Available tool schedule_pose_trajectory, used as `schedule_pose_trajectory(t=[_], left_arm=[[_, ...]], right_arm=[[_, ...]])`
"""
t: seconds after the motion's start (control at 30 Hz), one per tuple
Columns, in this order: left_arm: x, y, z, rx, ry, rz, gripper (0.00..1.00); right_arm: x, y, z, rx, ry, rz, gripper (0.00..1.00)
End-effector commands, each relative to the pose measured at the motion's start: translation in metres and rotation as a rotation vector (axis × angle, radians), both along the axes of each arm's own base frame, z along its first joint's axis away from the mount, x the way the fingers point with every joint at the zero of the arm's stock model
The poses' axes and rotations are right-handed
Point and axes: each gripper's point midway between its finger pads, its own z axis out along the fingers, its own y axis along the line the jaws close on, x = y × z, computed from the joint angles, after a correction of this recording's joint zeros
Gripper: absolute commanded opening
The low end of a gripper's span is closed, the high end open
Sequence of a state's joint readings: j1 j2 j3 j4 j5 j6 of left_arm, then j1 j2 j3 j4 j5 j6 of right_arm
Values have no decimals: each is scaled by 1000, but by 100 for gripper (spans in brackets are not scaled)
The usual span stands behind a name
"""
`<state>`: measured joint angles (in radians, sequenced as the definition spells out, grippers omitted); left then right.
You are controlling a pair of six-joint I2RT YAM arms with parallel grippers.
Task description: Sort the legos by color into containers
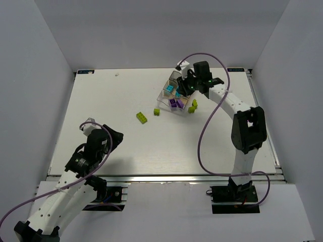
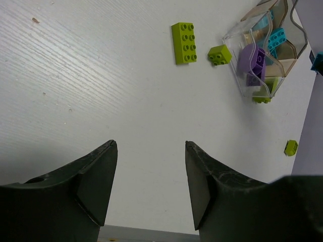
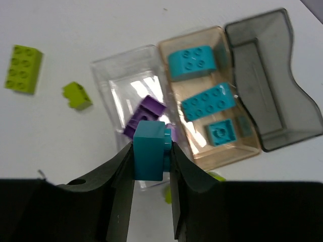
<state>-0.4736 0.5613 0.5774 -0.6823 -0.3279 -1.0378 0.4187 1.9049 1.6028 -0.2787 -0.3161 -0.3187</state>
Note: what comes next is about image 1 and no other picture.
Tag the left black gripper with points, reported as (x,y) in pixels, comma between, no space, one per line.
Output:
(114,137)

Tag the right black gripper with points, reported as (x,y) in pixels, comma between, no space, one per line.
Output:
(183,87)

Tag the round teal lego piece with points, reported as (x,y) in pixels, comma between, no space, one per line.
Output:
(169,88)

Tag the purple curved lego piece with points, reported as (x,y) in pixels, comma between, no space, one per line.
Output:
(172,103)

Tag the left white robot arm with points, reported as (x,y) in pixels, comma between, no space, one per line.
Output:
(77,187)

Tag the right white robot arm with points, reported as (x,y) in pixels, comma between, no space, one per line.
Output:
(248,128)

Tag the green stacked lego piece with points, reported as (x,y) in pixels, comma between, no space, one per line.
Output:
(193,107)

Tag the clear plastic container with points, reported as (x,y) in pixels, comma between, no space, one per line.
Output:
(163,103)

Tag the right corner blue label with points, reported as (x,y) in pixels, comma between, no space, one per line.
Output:
(235,70)

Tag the corner blue label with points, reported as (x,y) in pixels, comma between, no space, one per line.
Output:
(235,70)
(85,72)

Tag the green small lego brick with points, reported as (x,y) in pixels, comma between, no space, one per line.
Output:
(156,112)

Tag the green 2x4 lego brick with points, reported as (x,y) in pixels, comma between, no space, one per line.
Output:
(141,117)

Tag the left corner blue label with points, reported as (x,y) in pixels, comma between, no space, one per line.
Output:
(85,72)

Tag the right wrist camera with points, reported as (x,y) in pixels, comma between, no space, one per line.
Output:
(183,67)

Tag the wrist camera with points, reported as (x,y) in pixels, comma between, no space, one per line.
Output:
(183,67)
(88,128)

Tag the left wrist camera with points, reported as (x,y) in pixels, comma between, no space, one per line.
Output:
(88,128)

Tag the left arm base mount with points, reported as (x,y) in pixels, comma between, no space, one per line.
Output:
(113,200)

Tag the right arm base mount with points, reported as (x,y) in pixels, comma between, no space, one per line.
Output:
(222,202)

